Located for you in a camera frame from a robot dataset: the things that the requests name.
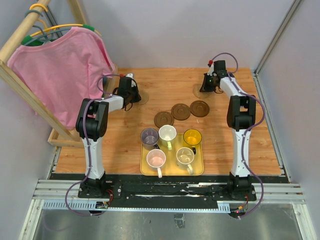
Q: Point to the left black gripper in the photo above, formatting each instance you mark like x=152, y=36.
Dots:
x=138, y=98

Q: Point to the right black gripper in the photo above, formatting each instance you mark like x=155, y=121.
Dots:
x=205, y=88

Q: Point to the woven rattan coaster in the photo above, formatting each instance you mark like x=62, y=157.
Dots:
x=144, y=98
x=198, y=94

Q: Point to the brown wooden coaster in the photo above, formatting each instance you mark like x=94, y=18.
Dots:
x=163, y=118
x=180, y=111
x=199, y=108

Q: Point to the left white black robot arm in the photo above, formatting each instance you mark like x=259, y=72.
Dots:
x=91, y=124

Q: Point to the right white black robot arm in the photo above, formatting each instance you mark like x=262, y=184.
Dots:
x=241, y=116

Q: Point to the grey purple cup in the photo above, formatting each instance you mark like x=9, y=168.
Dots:
x=150, y=138

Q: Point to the yellow transparent cup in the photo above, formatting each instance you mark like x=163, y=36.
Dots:
x=191, y=139

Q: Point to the pink white mug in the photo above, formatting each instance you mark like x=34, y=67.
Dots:
x=156, y=160

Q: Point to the cream white mug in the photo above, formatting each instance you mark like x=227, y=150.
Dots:
x=184, y=159

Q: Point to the pink t-shirt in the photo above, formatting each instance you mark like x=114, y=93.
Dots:
x=64, y=72

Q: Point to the yellow plastic tray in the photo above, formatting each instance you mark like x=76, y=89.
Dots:
x=171, y=168

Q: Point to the wooden clothes rack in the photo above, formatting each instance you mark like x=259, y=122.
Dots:
x=60, y=136

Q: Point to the grey hanger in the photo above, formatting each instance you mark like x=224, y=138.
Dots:
x=45, y=35

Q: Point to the yellow green hanger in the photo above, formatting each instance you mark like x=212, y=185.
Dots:
x=79, y=15

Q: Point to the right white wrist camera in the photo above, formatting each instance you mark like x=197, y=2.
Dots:
x=211, y=70

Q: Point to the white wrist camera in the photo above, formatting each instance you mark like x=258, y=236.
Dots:
x=211, y=70
x=130, y=75

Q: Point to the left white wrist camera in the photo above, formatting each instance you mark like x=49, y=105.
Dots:
x=130, y=75

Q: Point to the white cup green handle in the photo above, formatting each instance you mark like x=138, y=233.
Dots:
x=167, y=134

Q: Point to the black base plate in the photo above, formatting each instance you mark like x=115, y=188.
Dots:
x=151, y=192

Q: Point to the aluminium frame rail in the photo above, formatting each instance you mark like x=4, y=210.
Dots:
x=257, y=77

